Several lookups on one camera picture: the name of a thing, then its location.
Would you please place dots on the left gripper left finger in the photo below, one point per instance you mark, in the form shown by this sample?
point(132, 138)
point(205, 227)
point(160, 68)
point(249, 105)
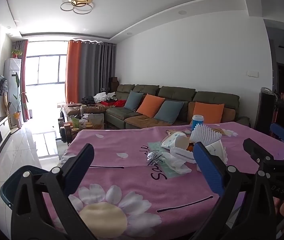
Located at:
point(30, 216)

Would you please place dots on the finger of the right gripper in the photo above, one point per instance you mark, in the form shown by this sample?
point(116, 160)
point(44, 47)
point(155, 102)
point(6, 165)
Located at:
point(257, 153)
point(277, 130)

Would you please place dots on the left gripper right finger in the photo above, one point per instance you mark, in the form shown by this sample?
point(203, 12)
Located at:
point(245, 208)

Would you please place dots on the white tissue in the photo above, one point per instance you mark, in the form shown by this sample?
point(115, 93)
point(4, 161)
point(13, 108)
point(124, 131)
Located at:
point(177, 158)

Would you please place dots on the teal plastic trash bin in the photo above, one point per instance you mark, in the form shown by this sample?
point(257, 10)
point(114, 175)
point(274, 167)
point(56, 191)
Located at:
point(9, 187)

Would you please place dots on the orange cushion right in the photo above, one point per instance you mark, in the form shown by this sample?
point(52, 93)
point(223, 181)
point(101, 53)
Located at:
point(212, 113)

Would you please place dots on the orange cushion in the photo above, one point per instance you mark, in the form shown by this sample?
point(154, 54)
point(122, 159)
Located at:
point(150, 105)
point(212, 113)

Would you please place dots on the blue paper cup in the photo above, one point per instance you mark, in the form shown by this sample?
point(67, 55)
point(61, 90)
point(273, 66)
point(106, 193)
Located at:
point(196, 120)

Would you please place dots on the pink floral table cloth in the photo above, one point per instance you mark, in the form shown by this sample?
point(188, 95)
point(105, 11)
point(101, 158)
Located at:
point(122, 197)

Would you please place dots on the cluttered coffee table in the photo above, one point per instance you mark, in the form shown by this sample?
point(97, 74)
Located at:
point(70, 127)

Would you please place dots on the blue-grey cushion right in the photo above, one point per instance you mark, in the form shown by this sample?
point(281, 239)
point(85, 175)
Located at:
point(169, 111)

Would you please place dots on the blue-grey cushion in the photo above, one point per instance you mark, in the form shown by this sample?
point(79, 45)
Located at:
point(133, 100)
point(169, 111)

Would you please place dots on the tall green floor plant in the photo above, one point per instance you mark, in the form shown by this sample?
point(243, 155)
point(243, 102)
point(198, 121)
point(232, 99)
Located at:
point(17, 99)

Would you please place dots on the orange cushion left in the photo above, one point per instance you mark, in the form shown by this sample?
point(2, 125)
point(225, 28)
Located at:
point(150, 105)

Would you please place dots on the green sectional sofa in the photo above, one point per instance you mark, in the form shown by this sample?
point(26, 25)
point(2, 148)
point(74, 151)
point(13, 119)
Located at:
point(117, 116)

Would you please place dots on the blue-grey cushion left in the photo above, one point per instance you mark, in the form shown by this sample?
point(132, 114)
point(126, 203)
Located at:
point(133, 100)

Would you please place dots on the white standing air conditioner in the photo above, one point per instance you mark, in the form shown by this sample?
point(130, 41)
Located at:
point(14, 65)

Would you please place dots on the orange curtain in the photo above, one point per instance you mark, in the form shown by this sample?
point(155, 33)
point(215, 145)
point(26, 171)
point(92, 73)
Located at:
point(72, 71)

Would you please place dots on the grey curtain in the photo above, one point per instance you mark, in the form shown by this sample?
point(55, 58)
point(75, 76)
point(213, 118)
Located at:
point(97, 65)

